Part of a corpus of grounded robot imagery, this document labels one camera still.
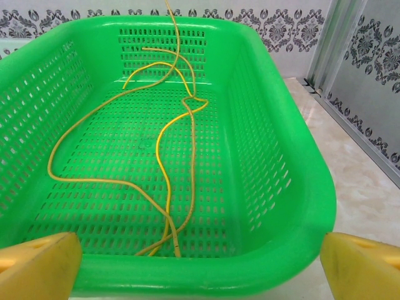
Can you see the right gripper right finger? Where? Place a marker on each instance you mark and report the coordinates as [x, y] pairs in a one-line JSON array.
[[365, 275]]

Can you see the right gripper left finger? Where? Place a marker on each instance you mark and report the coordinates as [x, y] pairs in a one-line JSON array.
[[34, 272]]

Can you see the aluminium frame post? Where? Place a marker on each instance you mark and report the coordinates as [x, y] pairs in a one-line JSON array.
[[340, 40]]

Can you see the bright green plastic basket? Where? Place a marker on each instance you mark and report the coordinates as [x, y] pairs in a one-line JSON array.
[[109, 150]]

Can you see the aluminium side rail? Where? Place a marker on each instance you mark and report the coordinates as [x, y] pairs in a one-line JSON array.
[[359, 137]]

